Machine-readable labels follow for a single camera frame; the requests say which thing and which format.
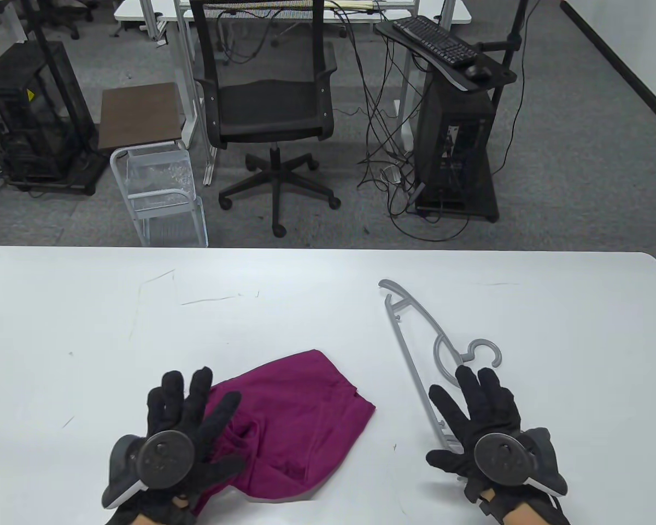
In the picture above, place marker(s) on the person's left hand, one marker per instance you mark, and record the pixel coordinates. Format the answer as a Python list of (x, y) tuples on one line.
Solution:
[(188, 418)]

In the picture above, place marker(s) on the person's right hand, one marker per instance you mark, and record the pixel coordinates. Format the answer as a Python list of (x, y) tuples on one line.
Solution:
[(489, 410)]

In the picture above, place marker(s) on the gray hand controller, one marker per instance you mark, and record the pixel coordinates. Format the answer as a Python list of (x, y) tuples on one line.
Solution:
[(503, 456), (164, 459)]

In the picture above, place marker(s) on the gray plastic hanger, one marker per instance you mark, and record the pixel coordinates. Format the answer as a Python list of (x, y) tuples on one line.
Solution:
[(413, 362)]

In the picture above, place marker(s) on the magenta shorts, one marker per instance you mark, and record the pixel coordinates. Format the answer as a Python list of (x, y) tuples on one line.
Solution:
[(306, 404)]

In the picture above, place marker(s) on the person's right forearm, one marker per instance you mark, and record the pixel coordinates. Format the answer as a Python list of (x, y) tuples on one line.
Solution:
[(527, 517)]

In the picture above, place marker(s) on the clear plastic bin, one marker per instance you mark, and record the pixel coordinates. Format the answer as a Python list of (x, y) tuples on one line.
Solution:
[(161, 175)]

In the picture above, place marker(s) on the white power adapter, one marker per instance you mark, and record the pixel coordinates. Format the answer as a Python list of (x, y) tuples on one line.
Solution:
[(391, 175)]

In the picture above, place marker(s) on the black rolling computer stand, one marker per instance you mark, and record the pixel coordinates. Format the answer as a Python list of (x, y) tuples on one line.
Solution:
[(82, 170)]

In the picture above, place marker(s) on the black computer tower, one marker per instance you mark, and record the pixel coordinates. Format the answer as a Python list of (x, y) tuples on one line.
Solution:
[(454, 142)]

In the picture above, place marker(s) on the brown top white side table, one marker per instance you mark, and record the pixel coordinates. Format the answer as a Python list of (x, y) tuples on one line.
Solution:
[(136, 115)]

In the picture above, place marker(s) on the black mesh office chair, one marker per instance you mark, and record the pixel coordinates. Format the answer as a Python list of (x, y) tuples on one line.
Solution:
[(268, 109)]

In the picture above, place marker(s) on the black stand with keyboard tray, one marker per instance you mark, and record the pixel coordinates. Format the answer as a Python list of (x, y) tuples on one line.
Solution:
[(504, 75)]

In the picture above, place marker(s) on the black computer mouse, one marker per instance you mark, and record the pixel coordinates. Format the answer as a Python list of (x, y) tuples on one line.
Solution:
[(478, 72)]

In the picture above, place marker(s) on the black mesh computer case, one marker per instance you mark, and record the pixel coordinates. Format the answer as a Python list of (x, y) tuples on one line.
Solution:
[(33, 109)]

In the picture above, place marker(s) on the black keyboard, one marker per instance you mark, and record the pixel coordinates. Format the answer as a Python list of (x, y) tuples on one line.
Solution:
[(434, 39)]

